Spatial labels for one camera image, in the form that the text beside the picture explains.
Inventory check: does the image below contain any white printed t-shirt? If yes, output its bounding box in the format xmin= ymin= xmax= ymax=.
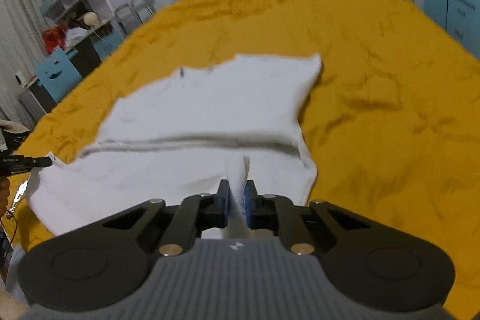
xmin=26 ymin=55 xmax=322 ymax=235

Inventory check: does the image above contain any blue smiley face chair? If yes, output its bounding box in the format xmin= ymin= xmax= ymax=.
xmin=35 ymin=46 xmax=82 ymax=103

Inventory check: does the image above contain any red bag on desk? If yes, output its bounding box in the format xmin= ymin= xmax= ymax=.
xmin=41 ymin=25 xmax=67 ymax=54

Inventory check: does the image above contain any mustard yellow quilt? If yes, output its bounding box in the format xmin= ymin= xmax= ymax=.
xmin=20 ymin=0 xmax=479 ymax=319

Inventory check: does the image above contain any cluttered desk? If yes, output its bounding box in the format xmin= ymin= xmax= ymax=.
xmin=19 ymin=18 xmax=125 ymax=122

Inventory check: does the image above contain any round cream lamp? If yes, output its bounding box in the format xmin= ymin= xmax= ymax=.
xmin=82 ymin=11 xmax=100 ymax=27

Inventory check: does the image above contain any grey folding rack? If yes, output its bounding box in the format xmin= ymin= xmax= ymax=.
xmin=114 ymin=0 xmax=156 ymax=35

